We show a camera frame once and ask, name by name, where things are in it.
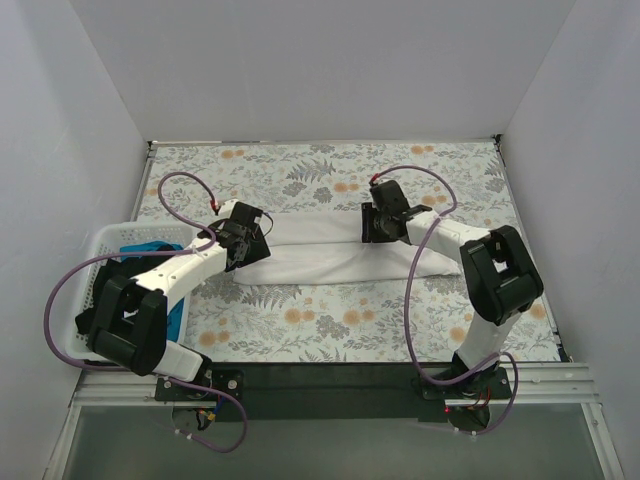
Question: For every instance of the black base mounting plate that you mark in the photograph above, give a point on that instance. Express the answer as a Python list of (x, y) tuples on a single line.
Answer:
[(323, 391)]

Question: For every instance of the black t shirt in basket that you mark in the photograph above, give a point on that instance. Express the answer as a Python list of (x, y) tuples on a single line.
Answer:
[(116, 267)]

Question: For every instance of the blue t shirt in basket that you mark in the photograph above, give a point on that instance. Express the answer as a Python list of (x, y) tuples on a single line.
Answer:
[(175, 316)]

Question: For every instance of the aluminium front rail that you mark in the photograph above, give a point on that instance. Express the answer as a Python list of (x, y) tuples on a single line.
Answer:
[(553, 431)]

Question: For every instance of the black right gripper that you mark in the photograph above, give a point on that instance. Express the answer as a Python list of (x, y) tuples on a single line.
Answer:
[(369, 226)]

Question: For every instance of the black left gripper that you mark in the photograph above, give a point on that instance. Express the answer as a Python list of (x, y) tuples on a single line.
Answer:
[(255, 245)]

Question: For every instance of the white t shirt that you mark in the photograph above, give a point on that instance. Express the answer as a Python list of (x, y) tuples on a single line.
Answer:
[(324, 248)]

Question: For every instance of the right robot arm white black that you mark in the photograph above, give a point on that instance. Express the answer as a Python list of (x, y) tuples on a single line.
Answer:
[(501, 279)]

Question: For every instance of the white plastic laundry basket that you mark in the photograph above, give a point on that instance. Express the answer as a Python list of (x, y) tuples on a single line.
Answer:
[(124, 239)]

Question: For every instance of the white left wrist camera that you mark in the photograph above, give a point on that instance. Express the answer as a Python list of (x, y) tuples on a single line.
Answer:
[(223, 209)]

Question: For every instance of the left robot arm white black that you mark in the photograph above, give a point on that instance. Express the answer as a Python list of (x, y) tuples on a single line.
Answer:
[(129, 327)]

